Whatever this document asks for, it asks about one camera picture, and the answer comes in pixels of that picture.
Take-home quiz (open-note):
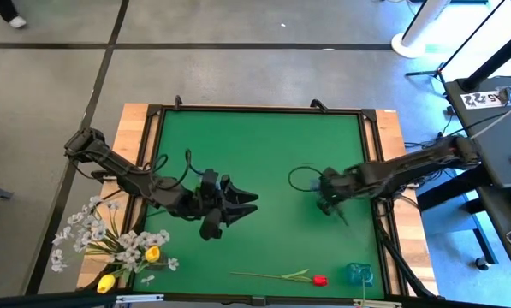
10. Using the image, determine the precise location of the dark grey desk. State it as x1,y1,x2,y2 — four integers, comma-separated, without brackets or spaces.
444,74,511,189

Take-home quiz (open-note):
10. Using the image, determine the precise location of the yellow artificial tulip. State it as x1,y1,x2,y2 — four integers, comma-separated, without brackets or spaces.
144,246,162,264
96,267,128,294

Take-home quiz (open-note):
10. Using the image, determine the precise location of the thin black tripod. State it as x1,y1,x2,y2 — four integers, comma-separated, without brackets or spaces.
406,0,508,79

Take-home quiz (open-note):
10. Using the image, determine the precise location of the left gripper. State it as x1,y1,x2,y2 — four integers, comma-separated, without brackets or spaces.
193,169,259,241

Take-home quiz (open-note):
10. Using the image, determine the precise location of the black table frame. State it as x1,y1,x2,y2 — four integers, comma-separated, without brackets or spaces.
111,104,410,307

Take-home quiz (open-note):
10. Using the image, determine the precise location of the black rig beam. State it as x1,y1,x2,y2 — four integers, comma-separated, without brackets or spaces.
0,289,132,308

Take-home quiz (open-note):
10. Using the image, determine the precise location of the wooden table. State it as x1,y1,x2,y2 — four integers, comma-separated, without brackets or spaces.
77,102,440,300

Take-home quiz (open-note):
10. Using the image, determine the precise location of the green table mat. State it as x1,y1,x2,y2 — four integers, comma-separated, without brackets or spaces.
133,110,387,299

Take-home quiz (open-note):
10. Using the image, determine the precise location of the floor stand with round base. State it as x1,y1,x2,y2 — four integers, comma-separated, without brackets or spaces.
390,0,453,60

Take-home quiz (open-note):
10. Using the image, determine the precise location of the teal glass vase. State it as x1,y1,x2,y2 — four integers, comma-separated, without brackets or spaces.
345,261,375,287

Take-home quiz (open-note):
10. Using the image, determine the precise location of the black desk leg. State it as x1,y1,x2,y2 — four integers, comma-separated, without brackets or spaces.
416,164,500,265

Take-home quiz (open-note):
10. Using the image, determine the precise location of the black desk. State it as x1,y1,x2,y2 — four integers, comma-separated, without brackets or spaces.
476,184,511,293

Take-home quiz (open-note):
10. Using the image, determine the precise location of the black rig post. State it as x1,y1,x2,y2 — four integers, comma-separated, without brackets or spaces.
463,25,511,92

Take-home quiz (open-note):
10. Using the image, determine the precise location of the person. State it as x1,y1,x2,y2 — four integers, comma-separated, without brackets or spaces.
0,0,27,29

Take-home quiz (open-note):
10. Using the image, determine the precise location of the black cable conduit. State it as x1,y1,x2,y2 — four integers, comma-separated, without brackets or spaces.
377,198,438,299

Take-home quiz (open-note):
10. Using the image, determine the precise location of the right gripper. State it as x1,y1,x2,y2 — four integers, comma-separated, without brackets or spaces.
317,166,354,218

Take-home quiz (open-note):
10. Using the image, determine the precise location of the white artificial flower bunch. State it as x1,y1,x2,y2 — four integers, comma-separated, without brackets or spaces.
49,194,123,275
109,228,181,287

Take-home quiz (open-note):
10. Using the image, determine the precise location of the white cable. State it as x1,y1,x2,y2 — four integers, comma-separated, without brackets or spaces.
468,97,511,140

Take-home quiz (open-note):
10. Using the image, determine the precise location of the white printed paper label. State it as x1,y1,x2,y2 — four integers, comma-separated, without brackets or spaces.
460,89,509,110

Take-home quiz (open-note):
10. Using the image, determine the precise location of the aluminium extrusion bar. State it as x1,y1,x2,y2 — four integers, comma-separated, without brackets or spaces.
352,299,404,308
116,293,165,305

